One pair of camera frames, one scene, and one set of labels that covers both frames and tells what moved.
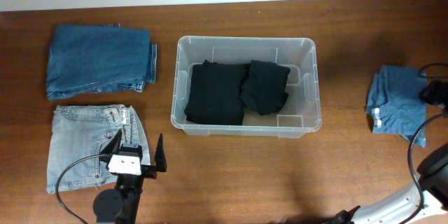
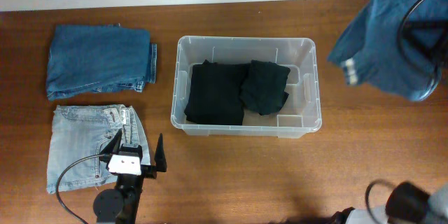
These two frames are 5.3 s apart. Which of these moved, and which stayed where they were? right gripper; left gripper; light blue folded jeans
Moved: right gripper
Stayed: light blue folded jeans; left gripper
